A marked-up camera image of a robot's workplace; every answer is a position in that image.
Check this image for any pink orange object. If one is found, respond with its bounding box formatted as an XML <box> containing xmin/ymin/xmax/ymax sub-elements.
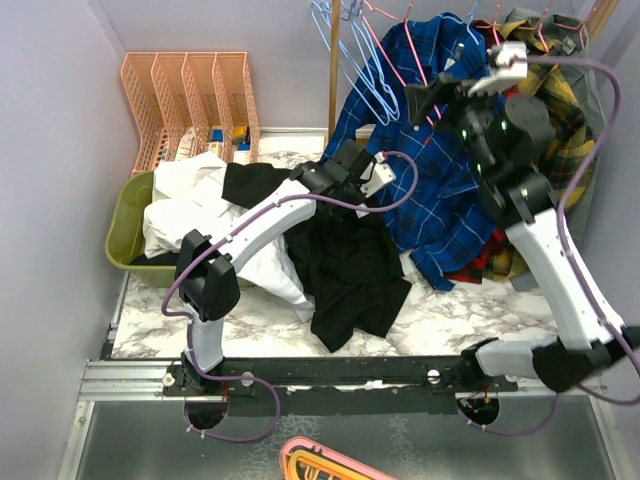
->
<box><xmin>279</xmin><ymin>436</ymin><xmax>393</xmax><ymax>480</ymax></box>

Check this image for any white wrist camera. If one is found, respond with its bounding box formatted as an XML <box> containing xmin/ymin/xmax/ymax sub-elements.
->
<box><xmin>360</xmin><ymin>162</ymin><xmax>396</xmax><ymax>198</ymax></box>
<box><xmin>467</xmin><ymin>41</ymin><xmax>528</xmax><ymax>97</ymax></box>

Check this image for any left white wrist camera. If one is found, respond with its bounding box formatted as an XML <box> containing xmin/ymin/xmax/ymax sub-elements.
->
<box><xmin>360</xmin><ymin>162</ymin><xmax>396</xmax><ymax>198</ymax></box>

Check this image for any black shirt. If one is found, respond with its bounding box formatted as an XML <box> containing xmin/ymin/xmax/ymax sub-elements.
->
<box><xmin>219</xmin><ymin>162</ymin><xmax>414</xmax><ymax>352</ymax></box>

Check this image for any blue wire hanger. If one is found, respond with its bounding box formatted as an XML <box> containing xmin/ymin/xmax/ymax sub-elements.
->
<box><xmin>310</xmin><ymin>1</ymin><xmax>400</xmax><ymax>125</ymax></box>
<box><xmin>438</xmin><ymin>0</ymin><xmax>483</xmax><ymax>60</ymax></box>

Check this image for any yellow plaid shirt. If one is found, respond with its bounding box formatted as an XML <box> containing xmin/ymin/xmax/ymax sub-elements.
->
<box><xmin>479</xmin><ymin>19</ymin><xmax>597</xmax><ymax>281</ymax></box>

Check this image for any blue plaid shirt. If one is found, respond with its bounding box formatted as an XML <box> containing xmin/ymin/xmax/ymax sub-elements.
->
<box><xmin>325</xmin><ymin>20</ymin><xmax>495</xmax><ymax>291</ymax></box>

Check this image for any yellow black item in organizer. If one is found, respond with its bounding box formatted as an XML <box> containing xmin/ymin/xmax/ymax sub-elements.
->
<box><xmin>231</xmin><ymin>126</ymin><xmax>250</xmax><ymax>146</ymax></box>

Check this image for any pink wire hanger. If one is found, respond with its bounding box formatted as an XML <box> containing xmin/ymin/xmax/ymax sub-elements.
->
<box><xmin>339</xmin><ymin>15</ymin><xmax>448</xmax><ymax>130</ymax></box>

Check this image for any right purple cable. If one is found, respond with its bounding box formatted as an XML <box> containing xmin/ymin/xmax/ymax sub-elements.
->
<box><xmin>457</xmin><ymin>54</ymin><xmax>640</xmax><ymax>435</ymax></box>

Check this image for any green plastic basket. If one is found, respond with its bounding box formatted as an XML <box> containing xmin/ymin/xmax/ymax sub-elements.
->
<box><xmin>104</xmin><ymin>170</ymin><xmax>256</xmax><ymax>289</ymax></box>

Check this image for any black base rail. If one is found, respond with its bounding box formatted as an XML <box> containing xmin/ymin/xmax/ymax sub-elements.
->
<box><xmin>163</xmin><ymin>355</ymin><xmax>517</xmax><ymax>417</ymax></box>

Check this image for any aluminium frame rail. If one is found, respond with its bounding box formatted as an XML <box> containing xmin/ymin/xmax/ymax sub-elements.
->
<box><xmin>60</xmin><ymin>359</ymin><xmax>634</xmax><ymax>479</ymax></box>

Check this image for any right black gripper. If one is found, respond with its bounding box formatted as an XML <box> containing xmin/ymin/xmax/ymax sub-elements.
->
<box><xmin>407</xmin><ymin>74</ymin><xmax>511</xmax><ymax>181</ymax></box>

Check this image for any purple cable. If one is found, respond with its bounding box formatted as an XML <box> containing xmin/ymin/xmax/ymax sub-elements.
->
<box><xmin>457</xmin><ymin>54</ymin><xmax>640</xmax><ymax>435</ymax></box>
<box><xmin>160</xmin><ymin>150</ymin><xmax>420</xmax><ymax>442</ymax></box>

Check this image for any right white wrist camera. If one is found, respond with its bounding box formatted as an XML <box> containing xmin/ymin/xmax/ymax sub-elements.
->
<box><xmin>467</xmin><ymin>41</ymin><xmax>528</xmax><ymax>97</ymax></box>

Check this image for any pink perforated file organizer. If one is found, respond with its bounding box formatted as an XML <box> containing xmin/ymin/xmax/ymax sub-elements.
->
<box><xmin>120</xmin><ymin>51</ymin><xmax>260</xmax><ymax>175</ymax></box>

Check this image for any wooden clothes rack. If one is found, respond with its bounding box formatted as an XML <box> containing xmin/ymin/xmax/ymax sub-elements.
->
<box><xmin>310</xmin><ymin>1</ymin><xmax>363</xmax><ymax>144</ymax></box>

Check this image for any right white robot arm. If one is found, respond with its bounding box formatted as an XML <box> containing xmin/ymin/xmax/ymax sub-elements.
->
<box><xmin>404</xmin><ymin>74</ymin><xmax>639</xmax><ymax>393</ymax></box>

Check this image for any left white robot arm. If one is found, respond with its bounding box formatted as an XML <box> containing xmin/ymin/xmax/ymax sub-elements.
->
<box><xmin>169</xmin><ymin>140</ymin><xmax>395</xmax><ymax>395</ymax></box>

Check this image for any grey shirt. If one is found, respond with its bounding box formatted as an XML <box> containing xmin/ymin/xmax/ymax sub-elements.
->
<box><xmin>504</xmin><ymin>7</ymin><xmax>609</xmax><ymax>294</ymax></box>

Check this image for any red plaid shirt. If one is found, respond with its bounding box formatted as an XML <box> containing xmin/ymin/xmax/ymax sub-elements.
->
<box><xmin>444</xmin><ymin>20</ymin><xmax>508</xmax><ymax>284</ymax></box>

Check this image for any white shirt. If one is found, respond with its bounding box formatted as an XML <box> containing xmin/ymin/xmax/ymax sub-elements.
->
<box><xmin>142</xmin><ymin>153</ymin><xmax>315</xmax><ymax>322</ymax></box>

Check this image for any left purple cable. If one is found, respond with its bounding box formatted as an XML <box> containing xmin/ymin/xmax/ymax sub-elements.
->
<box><xmin>160</xmin><ymin>150</ymin><xmax>420</xmax><ymax>442</ymax></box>

